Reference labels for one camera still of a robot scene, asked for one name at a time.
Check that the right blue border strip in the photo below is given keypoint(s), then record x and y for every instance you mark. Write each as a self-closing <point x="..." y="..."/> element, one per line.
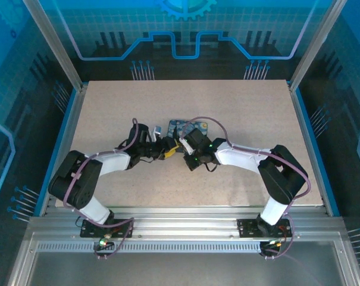
<point x="318" y="149"/>

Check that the left aluminium corner post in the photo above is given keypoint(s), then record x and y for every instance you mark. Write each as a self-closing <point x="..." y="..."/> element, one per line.
<point x="56" y="44"/>

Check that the aluminium side rail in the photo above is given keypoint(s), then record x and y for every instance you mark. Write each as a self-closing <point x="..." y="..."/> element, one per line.
<point x="311" y="149"/>
<point x="65" y="143"/>

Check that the right aluminium side rail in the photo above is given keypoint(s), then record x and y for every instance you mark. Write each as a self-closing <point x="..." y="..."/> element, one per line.
<point x="311" y="149"/>

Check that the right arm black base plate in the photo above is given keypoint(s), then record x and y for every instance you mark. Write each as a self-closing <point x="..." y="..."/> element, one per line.
<point x="246" y="228"/>

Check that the small lit connector board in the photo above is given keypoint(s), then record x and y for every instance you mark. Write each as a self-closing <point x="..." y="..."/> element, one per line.
<point x="274" y="242"/>
<point x="103" y="242"/>

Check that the aluminium corner post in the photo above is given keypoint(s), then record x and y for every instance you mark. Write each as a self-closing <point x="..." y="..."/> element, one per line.
<point x="316" y="44"/>
<point x="56" y="44"/>

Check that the blue border strip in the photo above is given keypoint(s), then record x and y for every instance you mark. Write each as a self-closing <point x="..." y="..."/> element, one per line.
<point x="318" y="149"/>
<point x="58" y="143"/>

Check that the left blue border strip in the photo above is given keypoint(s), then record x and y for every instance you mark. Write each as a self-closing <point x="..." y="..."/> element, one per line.
<point x="58" y="143"/>

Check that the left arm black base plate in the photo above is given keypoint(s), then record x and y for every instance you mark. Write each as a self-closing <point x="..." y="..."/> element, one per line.
<point x="123" y="231"/>

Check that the aluminium mounting rail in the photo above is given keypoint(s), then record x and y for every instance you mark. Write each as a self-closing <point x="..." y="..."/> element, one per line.
<point x="182" y="220"/>

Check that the right aluminium corner post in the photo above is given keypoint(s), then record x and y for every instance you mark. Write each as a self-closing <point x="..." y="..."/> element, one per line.
<point x="316" y="44"/>

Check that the aluminium lower frame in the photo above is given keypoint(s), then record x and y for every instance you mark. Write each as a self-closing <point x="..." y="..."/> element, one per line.
<point x="26" y="262"/>

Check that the left aluminium side rail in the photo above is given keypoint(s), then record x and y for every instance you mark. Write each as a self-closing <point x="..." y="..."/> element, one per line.
<point x="65" y="143"/>

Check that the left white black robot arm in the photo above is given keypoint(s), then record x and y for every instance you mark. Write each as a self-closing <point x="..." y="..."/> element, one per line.
<point x="114" y="162"/>

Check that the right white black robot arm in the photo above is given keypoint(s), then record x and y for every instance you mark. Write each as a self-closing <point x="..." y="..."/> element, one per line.
<point x="239" y="158"/>

